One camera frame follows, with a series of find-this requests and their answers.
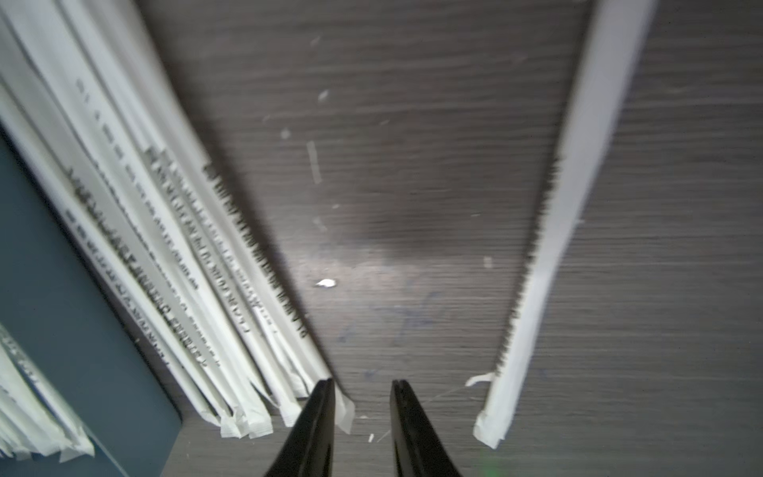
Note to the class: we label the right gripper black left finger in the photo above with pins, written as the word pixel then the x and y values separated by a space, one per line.
pixel 308 449

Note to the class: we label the blue storage box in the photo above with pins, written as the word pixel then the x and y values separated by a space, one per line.
pixel 54 309

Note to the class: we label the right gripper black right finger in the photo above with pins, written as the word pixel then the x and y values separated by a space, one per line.
pixel 417 448

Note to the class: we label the white paper-wrapped straw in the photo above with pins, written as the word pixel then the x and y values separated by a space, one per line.
pixel 611 50
pixel 71 201
pixel 276 394
pixel 238 238
pixel 43 69
pixel 35 418

